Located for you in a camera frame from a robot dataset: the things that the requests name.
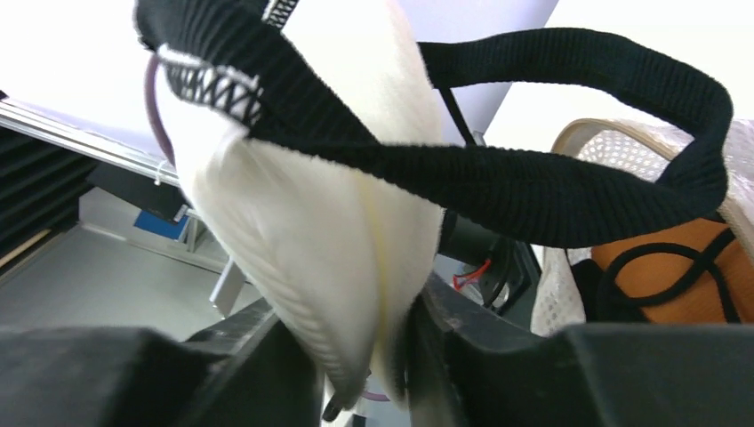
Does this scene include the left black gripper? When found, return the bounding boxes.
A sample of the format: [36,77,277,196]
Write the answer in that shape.
[438,210,541,313]

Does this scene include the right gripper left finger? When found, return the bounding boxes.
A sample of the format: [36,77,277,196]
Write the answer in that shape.
[1,301,323,426]

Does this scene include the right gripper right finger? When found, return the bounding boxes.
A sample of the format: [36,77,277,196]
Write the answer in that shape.
[407,276,753,426]

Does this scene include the round white mesh laundry bag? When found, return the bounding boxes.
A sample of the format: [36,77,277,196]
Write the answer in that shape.
[530,119,753,336]

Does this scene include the white bra black straps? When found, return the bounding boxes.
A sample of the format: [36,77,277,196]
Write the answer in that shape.
[133,0,735,423]

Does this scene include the orange bra black straps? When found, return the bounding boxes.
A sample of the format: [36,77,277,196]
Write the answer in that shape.
[570,212,754,326]

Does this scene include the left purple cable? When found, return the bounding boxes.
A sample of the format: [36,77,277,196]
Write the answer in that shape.
[144,52,178,166]

